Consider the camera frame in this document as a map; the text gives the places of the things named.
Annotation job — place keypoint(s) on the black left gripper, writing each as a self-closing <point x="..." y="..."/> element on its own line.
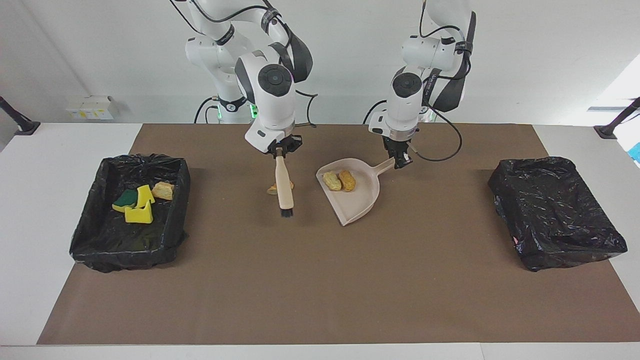
<point x="397" y="146"/>

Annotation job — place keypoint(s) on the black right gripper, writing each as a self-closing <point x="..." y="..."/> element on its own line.
<point x="287" y="141"/>

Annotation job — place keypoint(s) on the pink hand brush black bristles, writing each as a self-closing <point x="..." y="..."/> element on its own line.
<point x="284" y="185"/>

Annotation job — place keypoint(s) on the orange striped bread piece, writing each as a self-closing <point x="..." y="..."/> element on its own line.
<point x="272" y="189"/>

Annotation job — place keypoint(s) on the pale yellow food piece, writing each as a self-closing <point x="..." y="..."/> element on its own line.
<point x="331" y="181"/>

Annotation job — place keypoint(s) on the golden brown nugget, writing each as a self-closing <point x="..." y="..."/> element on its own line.
<point x="348" y="181"/>

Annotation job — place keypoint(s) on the pink plastic dustpan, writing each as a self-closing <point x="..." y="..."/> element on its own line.
<point x="357" y="200"/>

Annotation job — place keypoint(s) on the beige sponge chunk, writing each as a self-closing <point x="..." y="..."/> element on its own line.
<point x="163" y="191"/>

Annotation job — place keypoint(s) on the green and yellow sponge piece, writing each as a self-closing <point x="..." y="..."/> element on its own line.
<point x="125" y="201"/>
<point x="145" y="195"/>

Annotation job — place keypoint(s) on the yellow notched sponge piece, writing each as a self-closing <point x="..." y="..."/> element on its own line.
<point x="138" y="215"/>

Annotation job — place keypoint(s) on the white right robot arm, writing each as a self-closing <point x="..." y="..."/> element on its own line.
<point x="272" y="95"/>

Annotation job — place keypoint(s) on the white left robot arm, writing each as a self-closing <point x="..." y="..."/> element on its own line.
<point x="407" y="100"/>

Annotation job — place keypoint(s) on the bin lined with black bag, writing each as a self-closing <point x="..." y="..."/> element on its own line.
<point x="100" y="240"/>
<point x="555" y="215"/>

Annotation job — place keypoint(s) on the brown table mat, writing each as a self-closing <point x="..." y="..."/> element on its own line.
<point x="320" y="310"/>

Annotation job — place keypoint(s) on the white box with yellow labels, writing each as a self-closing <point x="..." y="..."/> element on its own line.
<point x="90" y="107"/>

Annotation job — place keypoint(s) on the black stand leg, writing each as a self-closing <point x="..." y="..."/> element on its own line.
<point x="607" y="131"/>
<point x="22" y="125"/>

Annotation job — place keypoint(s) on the blue object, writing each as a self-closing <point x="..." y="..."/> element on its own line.
<point x="636" y="152"/>

